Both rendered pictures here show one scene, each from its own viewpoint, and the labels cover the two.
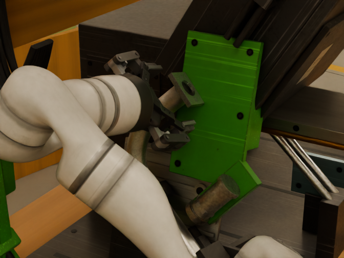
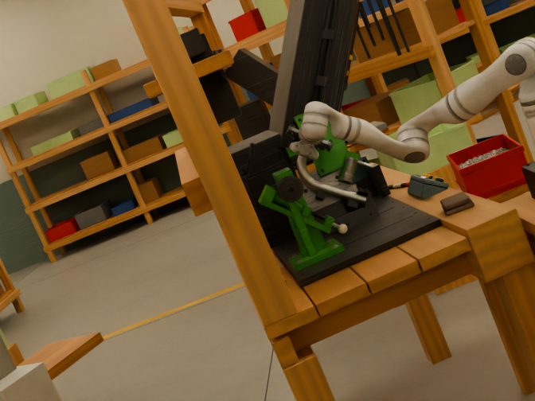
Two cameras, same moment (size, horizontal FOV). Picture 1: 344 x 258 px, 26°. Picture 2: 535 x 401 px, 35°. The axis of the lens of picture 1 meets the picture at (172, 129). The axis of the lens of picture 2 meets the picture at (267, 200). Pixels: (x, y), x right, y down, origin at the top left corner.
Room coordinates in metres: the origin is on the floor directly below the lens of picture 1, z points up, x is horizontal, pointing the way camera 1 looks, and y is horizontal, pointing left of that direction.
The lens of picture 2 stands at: (-1.08, 1.67, 1.49)
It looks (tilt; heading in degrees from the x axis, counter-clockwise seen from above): 9 degrees down; 325
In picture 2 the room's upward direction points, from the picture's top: 23 degrees counter-clockwise
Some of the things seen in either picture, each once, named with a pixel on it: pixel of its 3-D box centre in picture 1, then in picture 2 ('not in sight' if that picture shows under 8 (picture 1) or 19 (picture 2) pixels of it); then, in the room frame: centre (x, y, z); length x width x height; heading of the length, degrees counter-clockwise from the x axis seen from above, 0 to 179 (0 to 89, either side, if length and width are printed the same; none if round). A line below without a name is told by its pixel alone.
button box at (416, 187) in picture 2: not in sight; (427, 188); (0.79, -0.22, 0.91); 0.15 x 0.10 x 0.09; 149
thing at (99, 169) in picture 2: not in sight; (113, 147); (9.37, -3.60, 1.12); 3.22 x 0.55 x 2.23; 47
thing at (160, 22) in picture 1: (171, 101); (269, 187); (1.27, 0.00, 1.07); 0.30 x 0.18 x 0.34; 149
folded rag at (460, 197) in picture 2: not in sight; (456, 203); (0.52, -0.03, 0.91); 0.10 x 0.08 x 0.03; 136
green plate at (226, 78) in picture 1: (224, 102); (321, 139); (1.01, -0.08, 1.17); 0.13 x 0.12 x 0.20; 149
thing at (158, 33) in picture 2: not in sight; (192, 126); (1.26, 0.20, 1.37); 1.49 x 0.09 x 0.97; 149
